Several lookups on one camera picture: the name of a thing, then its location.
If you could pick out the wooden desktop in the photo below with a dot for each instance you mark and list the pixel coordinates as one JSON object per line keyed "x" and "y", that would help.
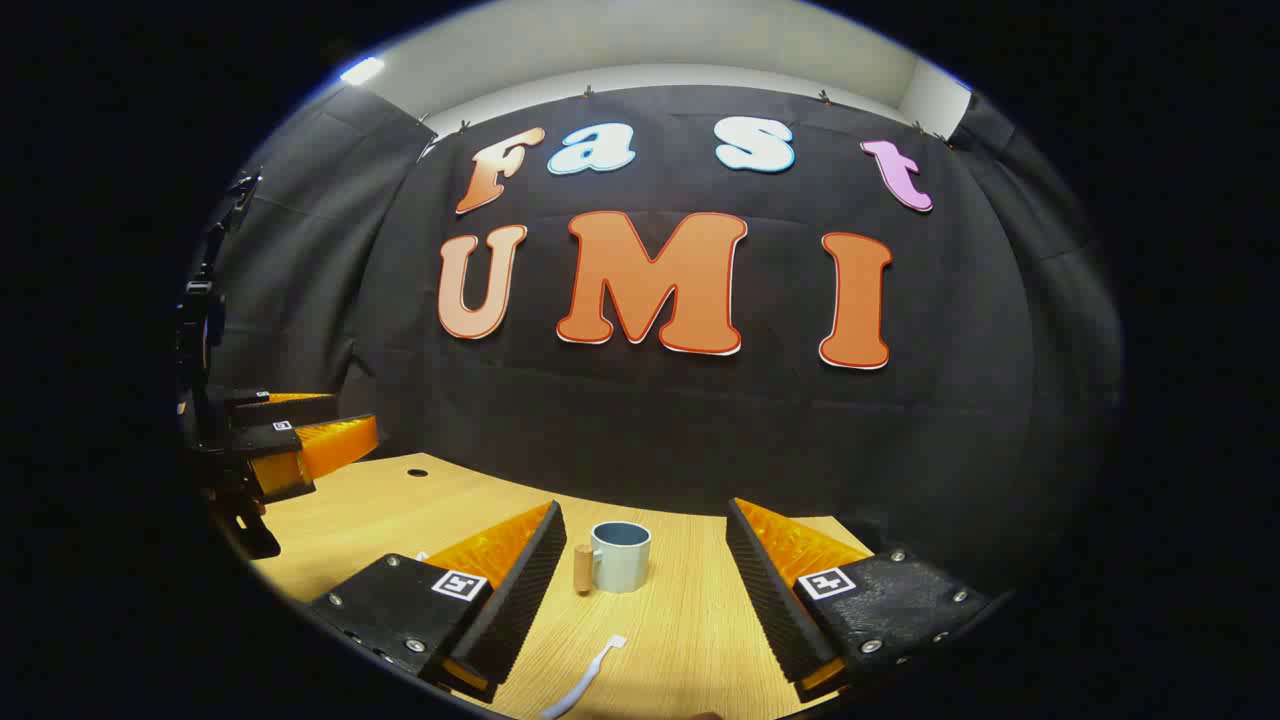
{"x": 670, "y": 630}

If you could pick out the white toothbrush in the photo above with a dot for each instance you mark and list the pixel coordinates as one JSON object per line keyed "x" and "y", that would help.
{"x": 590, "y": 672}

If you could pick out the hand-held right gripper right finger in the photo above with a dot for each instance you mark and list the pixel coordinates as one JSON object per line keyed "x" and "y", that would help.
{"x": 770, "y": 590}

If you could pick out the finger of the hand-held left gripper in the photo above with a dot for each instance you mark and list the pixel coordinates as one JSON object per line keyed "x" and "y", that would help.
{"x": 275, "y": 445}
{"x": 290, "y": 410}

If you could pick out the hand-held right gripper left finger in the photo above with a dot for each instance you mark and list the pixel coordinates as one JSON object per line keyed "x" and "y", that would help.
{"x": 520, "y": 590}

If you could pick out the ceiling light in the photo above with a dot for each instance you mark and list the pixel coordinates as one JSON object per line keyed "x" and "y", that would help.
{"x": 362, "y": 70}

